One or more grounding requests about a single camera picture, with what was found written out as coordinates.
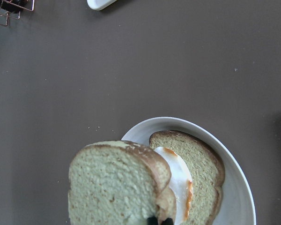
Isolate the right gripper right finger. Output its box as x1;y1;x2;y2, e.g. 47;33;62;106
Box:
161;218;173;225

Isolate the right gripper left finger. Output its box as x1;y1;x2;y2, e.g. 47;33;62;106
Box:
147;217;158;225

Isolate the bread slice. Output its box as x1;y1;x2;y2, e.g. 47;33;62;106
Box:
149;130;225;225
68;141;177;225

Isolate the white plate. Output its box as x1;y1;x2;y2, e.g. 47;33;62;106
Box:
122;117;256;225

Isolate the cream serving tray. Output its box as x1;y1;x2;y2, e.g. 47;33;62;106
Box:
87;0;117;11

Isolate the fried egg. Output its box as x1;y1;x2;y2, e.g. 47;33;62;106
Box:
155;147;193;225

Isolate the copper bottle rack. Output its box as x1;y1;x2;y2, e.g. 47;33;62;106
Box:
0;0;35;27

